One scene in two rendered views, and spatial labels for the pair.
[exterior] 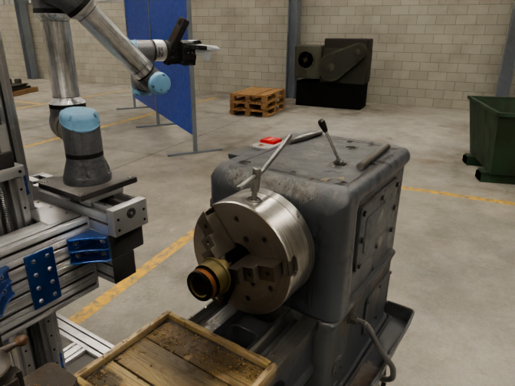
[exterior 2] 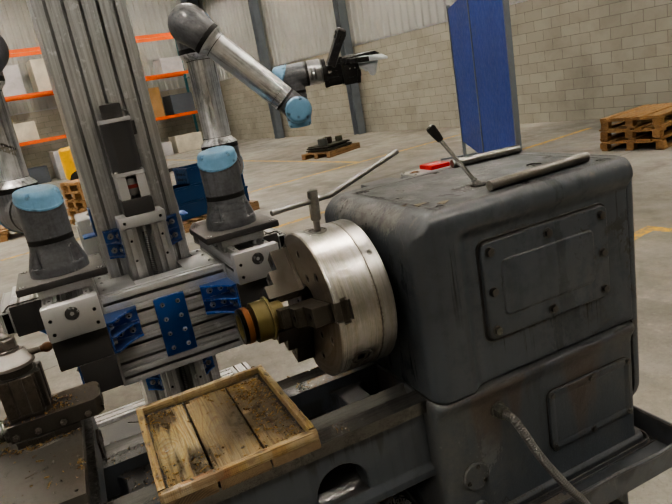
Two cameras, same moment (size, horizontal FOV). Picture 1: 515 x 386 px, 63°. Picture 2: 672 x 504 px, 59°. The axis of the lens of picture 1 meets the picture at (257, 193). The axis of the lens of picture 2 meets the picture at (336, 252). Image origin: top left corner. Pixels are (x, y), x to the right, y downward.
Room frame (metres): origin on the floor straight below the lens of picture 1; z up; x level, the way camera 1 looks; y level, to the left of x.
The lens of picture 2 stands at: (0.01, -0.67, 1.52)
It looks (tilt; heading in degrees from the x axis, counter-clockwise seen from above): 16 degrees down; 34
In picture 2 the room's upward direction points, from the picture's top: 10 degrees counter-clockwise
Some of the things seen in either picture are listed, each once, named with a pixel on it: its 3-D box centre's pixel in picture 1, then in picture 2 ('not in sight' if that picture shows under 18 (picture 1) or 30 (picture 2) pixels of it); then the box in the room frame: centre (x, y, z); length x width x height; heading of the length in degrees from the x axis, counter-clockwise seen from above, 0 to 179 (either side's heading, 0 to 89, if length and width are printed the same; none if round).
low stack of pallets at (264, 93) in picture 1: (258, 101); (651, 125); (9.20, 0.00, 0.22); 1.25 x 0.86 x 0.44; 158
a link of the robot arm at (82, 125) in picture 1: (80, 129); (220, 170); (1.33, 0.57, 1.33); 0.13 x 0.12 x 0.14; 36
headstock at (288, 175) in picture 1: (313, 208); (476, 255); (1.33, -0.19, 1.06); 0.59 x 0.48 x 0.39; 146
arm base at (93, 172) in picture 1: (86, 165); (228, 208); (1.33, 0.57, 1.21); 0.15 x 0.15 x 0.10
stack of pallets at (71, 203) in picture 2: not in sight; (109, 195); (6.48, 8.04, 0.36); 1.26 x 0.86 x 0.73; 167
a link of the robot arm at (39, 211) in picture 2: not in sight; (41, 211); (0.91, 0.84, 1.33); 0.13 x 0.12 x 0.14; 79
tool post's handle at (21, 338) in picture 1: (14, 344); (40, 348); (0.57, 0.41, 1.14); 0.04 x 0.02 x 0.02; 146
